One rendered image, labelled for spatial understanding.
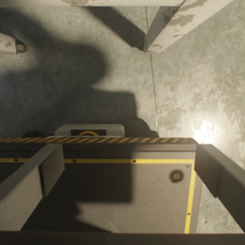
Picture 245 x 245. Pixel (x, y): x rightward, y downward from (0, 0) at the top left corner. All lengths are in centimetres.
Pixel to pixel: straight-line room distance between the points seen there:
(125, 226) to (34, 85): 64
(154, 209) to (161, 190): 7
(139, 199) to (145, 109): 38
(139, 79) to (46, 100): 40
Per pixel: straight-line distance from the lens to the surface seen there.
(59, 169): 17
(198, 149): 17
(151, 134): 67
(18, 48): 81
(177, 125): 81
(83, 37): 78
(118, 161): 48
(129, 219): 59
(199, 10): 28
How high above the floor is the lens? 75
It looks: 75 degrees down
